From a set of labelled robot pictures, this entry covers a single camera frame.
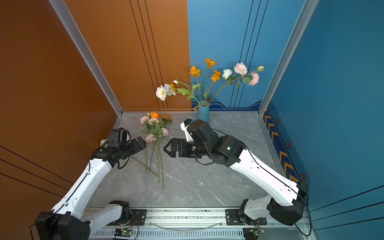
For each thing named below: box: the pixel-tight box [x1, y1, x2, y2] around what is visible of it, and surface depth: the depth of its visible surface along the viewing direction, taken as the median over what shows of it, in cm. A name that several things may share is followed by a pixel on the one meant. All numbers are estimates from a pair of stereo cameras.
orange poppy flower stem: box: [170, 58, 222, 102], surface depth 93 cm
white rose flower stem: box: [213, 68, 238, 97], surface depth 83 cm
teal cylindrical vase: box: [197, 100, 210, 122], surface depth 100 cm
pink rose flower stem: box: [210, 62, 265, 101], surface depth 82 cm
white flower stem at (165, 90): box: [155, 78, 202, 106], surface depth 81 cm
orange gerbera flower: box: [150, 112, 173, 124], surface depth 114 cm
